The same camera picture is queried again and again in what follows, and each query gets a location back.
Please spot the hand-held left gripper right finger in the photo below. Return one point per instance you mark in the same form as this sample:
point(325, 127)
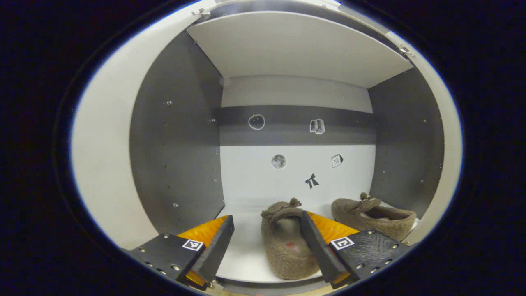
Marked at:
point(318, 250)

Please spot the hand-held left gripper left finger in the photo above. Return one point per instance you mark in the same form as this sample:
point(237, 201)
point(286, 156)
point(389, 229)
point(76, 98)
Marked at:
point(220, 246)

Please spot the brown fluffy shoe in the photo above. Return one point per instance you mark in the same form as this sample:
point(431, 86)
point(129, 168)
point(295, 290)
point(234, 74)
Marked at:
point(283, 255)
point(349, 213)

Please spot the grey shoe cabinet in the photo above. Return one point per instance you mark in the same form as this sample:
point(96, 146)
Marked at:
point(181, 144)

